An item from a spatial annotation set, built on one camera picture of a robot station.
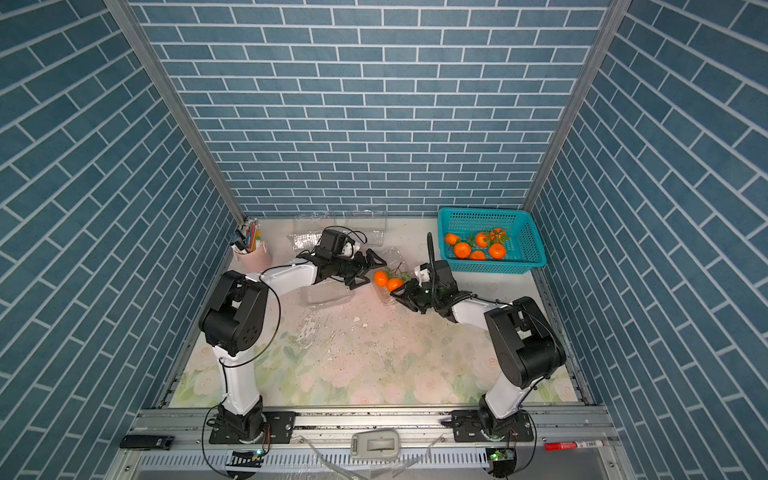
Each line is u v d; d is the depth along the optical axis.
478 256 1.05
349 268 0.85
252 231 0.96
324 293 0.99
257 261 1.00
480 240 1.09
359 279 0.90
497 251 1.08
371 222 1.23
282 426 0.74
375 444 0.70
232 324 0.52
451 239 1.09
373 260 0.87
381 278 0.95
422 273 0.89
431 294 0.75
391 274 0.99
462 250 1.05
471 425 0.74
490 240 1.09
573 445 0.71
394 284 0.94
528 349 0.47
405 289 0.85
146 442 0.73
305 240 0.99
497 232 1.10
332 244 0.79
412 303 0.83
